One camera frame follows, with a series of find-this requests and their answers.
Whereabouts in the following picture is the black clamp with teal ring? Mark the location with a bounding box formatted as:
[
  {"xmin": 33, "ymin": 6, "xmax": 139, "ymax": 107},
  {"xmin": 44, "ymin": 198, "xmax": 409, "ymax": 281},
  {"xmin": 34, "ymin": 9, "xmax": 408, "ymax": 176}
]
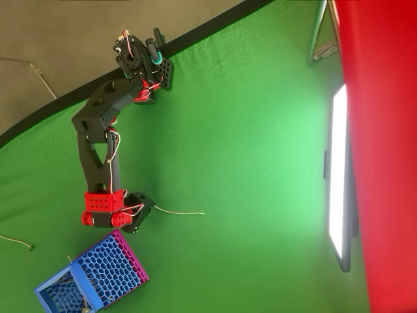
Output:
[{"xmin": 148, "ymin": 27, "xmax": 165, "ymax": 65}]

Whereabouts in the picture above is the white red elbow servo cable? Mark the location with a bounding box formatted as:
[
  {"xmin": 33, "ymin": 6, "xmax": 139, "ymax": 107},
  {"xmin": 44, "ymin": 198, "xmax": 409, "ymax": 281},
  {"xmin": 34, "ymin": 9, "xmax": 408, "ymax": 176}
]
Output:
[{"xmin": 105, "ymin": 128, "xmax": 122, "ymax": 194}]

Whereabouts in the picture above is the green cloth with black rim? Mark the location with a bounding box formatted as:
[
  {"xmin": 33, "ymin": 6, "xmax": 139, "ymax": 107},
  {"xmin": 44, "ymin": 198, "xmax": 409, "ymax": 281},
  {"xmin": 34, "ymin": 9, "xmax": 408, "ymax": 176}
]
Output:
[{"xmin": 0, "ymin": 0, "xmax": 371, "ymax": 313}]

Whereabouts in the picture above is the red foreground cover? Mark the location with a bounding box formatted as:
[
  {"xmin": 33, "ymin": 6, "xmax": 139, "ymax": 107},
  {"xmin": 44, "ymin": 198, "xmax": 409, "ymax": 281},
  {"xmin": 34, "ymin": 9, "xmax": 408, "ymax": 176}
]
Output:
[{"xmin": 333, "ymin": 0, "xmax": 417, "ymax": 313}]

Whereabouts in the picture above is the white red wrist servo cable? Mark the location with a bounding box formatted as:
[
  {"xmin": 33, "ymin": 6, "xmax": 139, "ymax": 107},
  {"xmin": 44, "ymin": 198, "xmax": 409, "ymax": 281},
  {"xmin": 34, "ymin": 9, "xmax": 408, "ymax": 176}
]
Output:
[{"xmin": 121, "ymin": 188, "xmax": 145, "ymax": 218}]

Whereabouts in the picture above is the chrome tube stand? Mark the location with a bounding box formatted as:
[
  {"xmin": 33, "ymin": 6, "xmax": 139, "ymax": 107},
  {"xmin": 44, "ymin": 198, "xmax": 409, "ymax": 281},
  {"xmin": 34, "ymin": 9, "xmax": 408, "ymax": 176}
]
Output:
[{"xmin": 305, "ymin": 0, "xmax": 341, "ymax": 67}]

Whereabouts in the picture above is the black flat light panel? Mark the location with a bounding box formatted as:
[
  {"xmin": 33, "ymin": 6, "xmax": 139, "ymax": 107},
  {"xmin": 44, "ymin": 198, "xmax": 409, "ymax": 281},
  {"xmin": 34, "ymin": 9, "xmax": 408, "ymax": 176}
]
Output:
[{"xmin": 323, "ymin": 83, "xmax": 360, "ymax": 273}]

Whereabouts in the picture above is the blue mesh basket, magenta base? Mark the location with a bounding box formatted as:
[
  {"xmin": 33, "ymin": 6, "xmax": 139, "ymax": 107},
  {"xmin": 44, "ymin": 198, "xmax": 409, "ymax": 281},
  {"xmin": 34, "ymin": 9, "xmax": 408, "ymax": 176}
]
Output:
[{"xmin": 34, "ymin": 228, "xmax": 151, "ymax": 313}]

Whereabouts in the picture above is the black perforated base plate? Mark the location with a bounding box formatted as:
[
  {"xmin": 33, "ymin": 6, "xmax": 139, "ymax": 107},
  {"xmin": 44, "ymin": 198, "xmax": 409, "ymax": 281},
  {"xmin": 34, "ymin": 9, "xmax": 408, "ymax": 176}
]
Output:
[{"xmin": 135, "ymin": 55, "xmax": 175, "ymax": 106}]

